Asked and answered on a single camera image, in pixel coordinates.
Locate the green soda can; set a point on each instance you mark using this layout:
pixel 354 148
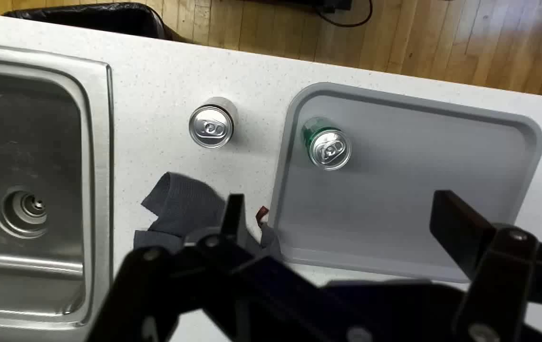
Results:
pixel 327 148

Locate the red soda can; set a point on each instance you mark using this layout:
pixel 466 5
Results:
pixel 211 125

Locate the gray plastic tray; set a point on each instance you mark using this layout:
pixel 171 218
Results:
pixel 409 171

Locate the stainless steel double sink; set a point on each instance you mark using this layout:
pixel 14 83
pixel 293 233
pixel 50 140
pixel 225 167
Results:
pixel 23 157

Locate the dark gray cloth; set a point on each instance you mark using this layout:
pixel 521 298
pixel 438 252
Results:
pixel 181 209

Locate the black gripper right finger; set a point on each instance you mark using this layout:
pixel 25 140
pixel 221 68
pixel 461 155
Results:
pixel 504 266

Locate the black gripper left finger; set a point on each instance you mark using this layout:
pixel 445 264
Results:
pixel 175 290

